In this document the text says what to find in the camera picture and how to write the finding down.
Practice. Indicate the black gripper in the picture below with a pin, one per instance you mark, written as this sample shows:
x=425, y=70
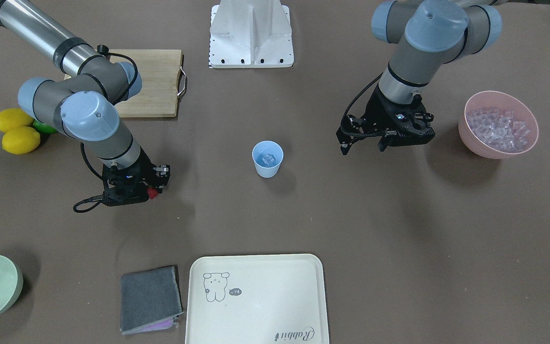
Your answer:
x=376, y=108

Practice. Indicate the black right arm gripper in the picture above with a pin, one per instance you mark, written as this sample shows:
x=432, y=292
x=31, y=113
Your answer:
x=147, y=168

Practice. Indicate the red strawberry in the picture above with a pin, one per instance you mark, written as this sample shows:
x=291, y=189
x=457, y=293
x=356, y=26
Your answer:
x=152, y=192

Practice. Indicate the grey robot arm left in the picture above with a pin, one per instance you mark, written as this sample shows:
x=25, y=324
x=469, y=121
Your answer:
x=427, y=35

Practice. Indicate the light blue plastic cup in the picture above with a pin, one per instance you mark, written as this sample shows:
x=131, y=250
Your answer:
x=270, y=147

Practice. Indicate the pile of ice cubes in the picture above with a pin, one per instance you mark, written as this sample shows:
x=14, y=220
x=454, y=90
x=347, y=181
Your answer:
x=499, y=129

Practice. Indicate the bamboo cutting board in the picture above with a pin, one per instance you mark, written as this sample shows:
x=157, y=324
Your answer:
x=163, y=83

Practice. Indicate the grey folded cloth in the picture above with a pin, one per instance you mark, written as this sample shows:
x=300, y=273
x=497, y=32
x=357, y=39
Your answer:
x=150, y=300

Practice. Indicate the pink bowl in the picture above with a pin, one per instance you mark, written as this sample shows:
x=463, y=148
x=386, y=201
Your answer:
x=500, y=100

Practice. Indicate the green lime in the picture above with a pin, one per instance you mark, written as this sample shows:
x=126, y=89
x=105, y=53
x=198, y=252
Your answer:
x=43, y=128

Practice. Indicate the steel muddler rod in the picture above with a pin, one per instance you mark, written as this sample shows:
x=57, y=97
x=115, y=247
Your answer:
x=102, y=50

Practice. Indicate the yellow lemon lower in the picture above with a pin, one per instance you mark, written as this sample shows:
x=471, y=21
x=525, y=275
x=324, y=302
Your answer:
x=21, y=140

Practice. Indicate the yellow lemon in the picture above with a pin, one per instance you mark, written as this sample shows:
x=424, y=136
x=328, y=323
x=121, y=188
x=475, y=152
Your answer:
x=14, y=117
x=21, y=140

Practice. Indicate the cream rabbit tray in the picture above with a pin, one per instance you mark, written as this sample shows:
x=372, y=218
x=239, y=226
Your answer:
x=257, y=299

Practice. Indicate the yellow lemon upper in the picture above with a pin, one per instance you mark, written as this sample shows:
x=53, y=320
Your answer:
x=14, y=117

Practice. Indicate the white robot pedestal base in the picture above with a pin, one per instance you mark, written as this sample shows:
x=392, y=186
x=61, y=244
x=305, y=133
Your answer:
x=250, y=34

